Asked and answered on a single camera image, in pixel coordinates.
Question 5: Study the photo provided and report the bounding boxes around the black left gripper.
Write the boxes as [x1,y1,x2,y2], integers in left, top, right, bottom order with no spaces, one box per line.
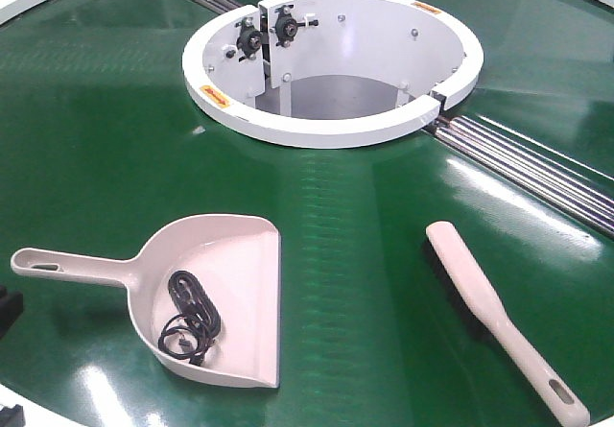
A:
[0,285,24,427]

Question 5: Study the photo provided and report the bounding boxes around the thin black sensor wire bundle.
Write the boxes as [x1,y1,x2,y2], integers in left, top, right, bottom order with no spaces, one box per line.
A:
[157,314,217,368]

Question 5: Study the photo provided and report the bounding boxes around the black cable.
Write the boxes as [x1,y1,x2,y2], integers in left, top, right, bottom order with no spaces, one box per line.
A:
[167,270,223,335]

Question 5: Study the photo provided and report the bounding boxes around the beige plastic dustpan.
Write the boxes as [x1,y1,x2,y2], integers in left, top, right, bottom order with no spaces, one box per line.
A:
[11,214,281,388]

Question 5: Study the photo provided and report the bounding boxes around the beige hand brush black bristles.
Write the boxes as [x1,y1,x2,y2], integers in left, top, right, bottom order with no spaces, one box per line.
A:
[424,221,590,426]

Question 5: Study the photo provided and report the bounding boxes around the left black bearing block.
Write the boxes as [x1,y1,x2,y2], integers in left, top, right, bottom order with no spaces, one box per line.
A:
[236,17,263,61]

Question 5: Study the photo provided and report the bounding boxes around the black bearing block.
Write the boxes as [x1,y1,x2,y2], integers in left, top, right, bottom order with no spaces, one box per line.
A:
[272,4,319,48]
[236,17,263,61]

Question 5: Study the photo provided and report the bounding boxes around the right black bearing block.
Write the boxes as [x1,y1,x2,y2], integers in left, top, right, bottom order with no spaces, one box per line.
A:
[272,4,319,48]

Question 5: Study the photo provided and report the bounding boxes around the right steel roller bars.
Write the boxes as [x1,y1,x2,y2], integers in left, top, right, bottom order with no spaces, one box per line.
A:
[424,116,613,237]

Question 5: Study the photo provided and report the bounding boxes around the white inner conveyor ring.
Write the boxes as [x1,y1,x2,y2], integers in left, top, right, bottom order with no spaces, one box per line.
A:
[181,0,485,150]

